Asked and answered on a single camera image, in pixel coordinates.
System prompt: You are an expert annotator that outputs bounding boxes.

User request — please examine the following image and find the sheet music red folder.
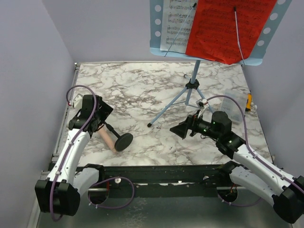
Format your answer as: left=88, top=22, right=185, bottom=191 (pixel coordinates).
left=160, top=0, right=198, bottom=54

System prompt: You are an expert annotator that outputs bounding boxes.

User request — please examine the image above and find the light blue music stand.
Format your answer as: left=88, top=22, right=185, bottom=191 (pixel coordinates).
left=147, top=0, right=293, bottom=128

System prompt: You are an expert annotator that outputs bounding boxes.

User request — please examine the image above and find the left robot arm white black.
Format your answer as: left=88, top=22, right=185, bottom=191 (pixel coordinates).
left=35, top=95, right=113, bottom=216

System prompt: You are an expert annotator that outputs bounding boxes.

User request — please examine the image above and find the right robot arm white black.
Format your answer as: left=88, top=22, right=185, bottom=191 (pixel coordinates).
left=170, top=111, right=304, bottom=224

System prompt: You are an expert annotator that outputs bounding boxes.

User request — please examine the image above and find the pink microphone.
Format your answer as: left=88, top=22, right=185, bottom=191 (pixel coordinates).
left=98, top=127, right=117, bottom=153

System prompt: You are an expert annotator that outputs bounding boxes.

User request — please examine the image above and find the black microphone stand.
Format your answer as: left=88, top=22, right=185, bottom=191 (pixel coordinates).
left=104, top=122, right=133, bottom=152

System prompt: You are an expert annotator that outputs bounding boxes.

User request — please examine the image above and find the clear plastic box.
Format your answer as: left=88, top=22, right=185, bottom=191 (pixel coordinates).
left=220, top=89, right=247, bottom=124

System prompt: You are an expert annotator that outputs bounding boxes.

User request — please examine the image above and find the yellow blue tool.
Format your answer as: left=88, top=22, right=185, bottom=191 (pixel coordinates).
left=245, top=93, right=252, bottom=112

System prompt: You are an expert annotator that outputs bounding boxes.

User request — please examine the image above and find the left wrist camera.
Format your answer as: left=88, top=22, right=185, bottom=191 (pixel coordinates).
left=72, top=94, right=83, bottom=110

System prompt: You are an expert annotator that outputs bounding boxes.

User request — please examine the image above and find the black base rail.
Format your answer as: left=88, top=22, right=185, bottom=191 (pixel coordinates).
left=89, top=161, right=239, bottom=202

